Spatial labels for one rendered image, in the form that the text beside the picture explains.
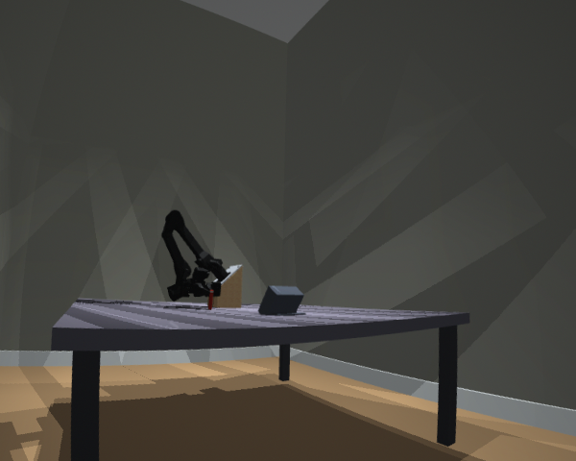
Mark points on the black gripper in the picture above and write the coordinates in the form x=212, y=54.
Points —
x=199, y=288

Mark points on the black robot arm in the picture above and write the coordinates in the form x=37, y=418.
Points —
x=175, y=221

